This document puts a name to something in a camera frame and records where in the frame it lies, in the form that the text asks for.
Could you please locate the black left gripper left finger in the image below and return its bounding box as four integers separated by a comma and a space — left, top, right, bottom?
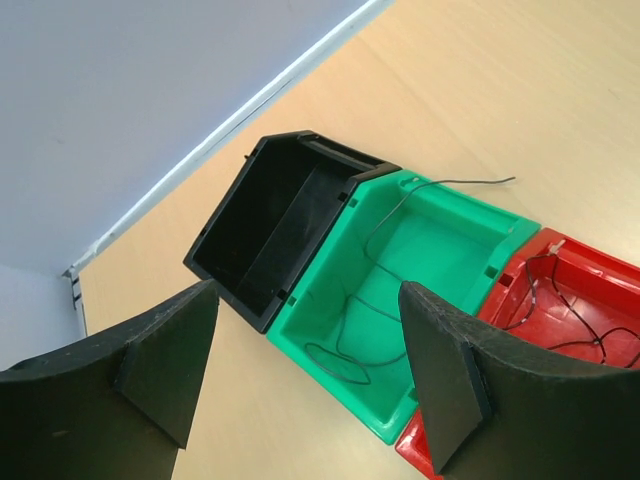
1, 280, 219, 479

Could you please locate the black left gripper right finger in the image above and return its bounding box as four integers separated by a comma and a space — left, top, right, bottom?
398, 281, 639, 479

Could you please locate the black cable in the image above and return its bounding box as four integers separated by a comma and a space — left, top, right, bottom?
499, 252, 640, 369

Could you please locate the red plastic bin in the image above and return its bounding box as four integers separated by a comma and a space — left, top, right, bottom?
398, 229, 639, 479

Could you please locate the grey cable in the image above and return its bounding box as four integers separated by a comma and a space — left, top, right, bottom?
304, 175, 517, 384

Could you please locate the green plastic bin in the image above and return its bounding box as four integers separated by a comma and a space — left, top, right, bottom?
267, 170, 540, 444

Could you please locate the black plastic bin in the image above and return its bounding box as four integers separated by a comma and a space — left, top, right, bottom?
183, 130, 399, 334

